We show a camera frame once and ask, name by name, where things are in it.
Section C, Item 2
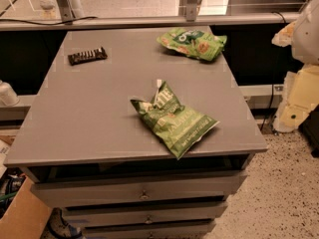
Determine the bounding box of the grey lower beam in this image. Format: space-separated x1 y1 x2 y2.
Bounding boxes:
239 84 283 110

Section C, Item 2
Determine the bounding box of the top grey drawer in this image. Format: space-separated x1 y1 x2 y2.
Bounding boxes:
31 170 247 207

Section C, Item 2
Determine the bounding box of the black hanging cable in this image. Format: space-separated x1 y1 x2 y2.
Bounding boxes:
259 83 275 131

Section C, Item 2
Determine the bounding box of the white cylindrical object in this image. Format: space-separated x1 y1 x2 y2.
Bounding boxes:
0 81 19 106

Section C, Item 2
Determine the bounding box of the grey drawer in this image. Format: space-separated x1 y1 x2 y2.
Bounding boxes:
63 201 227 227
31 170 247 207
83 220 215 239

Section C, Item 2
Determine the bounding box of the middle grey drawer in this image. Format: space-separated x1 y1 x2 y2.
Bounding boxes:
63 201 227 227

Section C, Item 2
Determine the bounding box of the black cable on rail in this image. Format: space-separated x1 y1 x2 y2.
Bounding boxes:
0 15 98 26

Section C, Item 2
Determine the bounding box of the cardboard box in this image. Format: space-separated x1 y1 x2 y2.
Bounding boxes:
0 178 52 239

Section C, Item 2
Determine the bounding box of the dark chocolate candy bar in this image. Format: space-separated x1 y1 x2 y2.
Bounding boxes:
68 47 108 66

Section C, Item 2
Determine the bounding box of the grey metal rail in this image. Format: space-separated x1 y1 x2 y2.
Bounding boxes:
0 12 300 31

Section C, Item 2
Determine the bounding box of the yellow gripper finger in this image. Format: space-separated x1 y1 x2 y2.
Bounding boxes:
271 22 296 47
272 65 319 132

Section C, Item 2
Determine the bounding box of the green rice chip bag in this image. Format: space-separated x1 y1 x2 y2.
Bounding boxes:
157 28 227 62

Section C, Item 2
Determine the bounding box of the grey drawer cabinet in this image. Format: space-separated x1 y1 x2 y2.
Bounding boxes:
3 25 269 239

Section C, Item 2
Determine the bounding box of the green jalapeno chip bag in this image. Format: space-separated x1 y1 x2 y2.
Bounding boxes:
131 80 218 159

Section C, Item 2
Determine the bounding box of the bottom grey drawer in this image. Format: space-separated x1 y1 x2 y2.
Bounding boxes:
83 220 215 239

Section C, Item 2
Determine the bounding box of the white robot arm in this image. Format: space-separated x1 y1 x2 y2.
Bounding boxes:
272 0 319 132

